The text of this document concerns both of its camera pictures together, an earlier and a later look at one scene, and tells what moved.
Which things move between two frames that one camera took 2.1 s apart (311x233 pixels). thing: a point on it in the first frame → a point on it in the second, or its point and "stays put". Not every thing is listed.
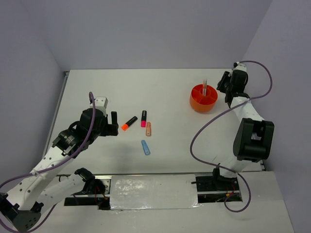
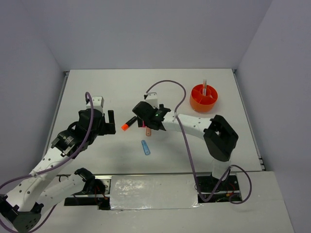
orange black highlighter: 125,126 stays put
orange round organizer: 201,103 stays put
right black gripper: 225,77 → 140,121
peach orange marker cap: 148,129 stays put
